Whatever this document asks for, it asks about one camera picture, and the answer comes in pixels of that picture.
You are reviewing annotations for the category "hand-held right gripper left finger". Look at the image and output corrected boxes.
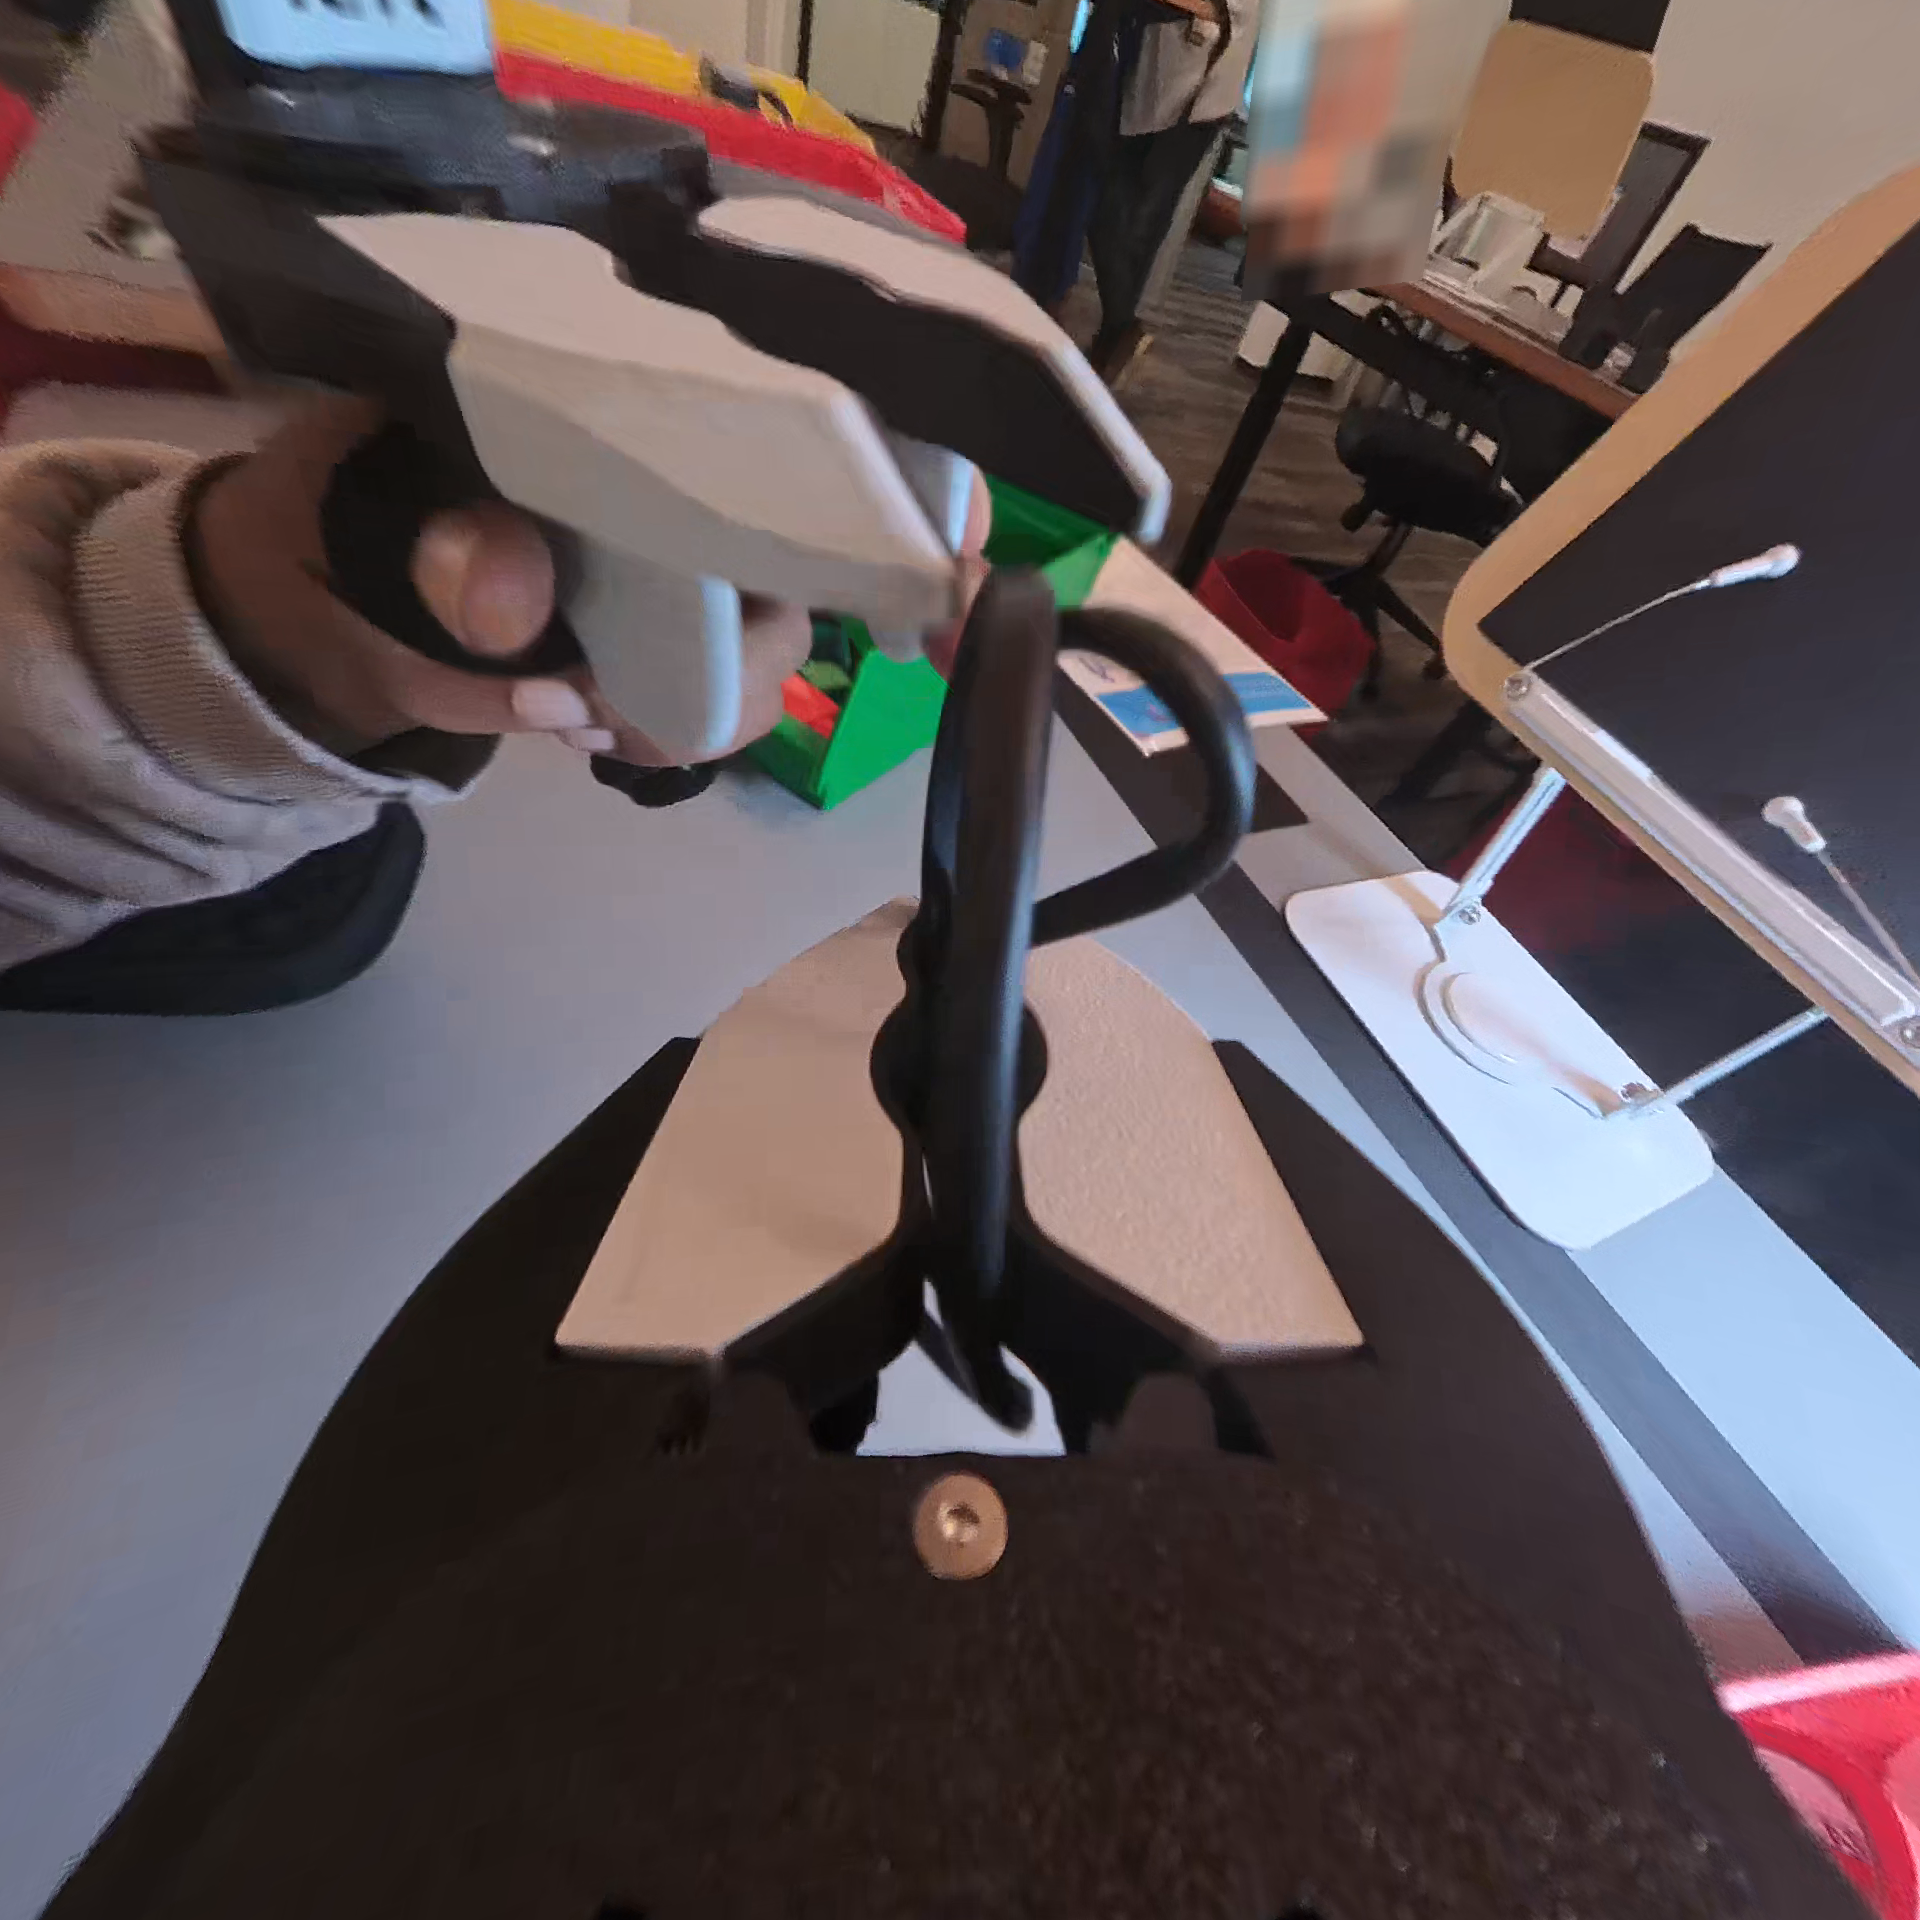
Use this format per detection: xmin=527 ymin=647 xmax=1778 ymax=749
xmin=555 ymin=895 xmax=924 ymax=1365

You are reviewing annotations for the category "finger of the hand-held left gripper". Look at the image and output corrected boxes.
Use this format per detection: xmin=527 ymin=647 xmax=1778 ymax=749
xmin=616 ymin=193 xmax=1175 ymax=543
xmin=320 ymin=210 xmax=980 ymax=665

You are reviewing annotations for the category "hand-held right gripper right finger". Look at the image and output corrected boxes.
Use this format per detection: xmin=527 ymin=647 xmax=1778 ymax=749
xmin=1017 ymin=938 xmax=1367 ymax=1359

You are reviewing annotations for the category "black cord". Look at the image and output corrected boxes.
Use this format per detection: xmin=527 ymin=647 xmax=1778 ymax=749
xmin=873 ymin=566 xmax=1260 ymax=1433

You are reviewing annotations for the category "green plastic bin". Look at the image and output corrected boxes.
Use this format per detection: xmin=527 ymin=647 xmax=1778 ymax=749
xmin=745 ymin=477 xmax=1121 ymax=812

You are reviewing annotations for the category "red plastic bin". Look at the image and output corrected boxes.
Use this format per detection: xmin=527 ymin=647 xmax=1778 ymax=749
xmin=1722 ymin=1657 xmax=1920 ymax=1920

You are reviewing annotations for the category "person's left hand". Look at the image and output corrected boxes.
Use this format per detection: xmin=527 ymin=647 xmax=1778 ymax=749
xmin=187 ymin=398 xmax=824 ymax=767

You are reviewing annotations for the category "black office chair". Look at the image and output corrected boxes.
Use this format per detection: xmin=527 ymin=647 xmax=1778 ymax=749
xmin=951 ymin=66 xmax=1039 ymax=173
xmin=1335 ymin=306 xmax=1525 ymax=699

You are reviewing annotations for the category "red basket yellow rim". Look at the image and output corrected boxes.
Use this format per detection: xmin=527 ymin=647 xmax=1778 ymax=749
xmin=497 ymin=0 xmax=970 ymax=250

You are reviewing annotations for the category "white board stand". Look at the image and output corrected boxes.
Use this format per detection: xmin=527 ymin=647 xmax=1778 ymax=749
xmin=1285 ymin=543 xmax=1920 ymax=1251

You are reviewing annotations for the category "red plastic case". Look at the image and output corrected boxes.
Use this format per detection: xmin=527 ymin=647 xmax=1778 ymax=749
xmin=0 ymin=323 xmax=226 ymax=436

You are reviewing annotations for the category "printed paper sheet blue patch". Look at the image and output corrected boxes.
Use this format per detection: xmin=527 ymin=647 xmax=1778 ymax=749
xmin=1056 ymin=644 xmax=1328 ymax=759

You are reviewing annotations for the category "dark rounded pad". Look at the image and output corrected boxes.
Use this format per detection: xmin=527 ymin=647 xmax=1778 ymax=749
xmin=0 ymin=803 xmax=431 ymax=1018

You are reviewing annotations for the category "wooden top desk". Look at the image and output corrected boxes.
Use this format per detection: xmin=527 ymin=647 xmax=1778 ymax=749
xmin=1177 ymin=276 xmax=1636 ymax=587

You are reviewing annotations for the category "black board tan frame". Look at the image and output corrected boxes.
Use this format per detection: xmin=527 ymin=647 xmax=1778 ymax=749
xmin=1448 ymin=0 xmax=1671 ymax=242

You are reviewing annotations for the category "black board wooden frame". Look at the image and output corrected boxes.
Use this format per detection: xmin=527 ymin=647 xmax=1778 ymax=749
xmin=1443 ymin=164 xmax=1920 ymax=1097

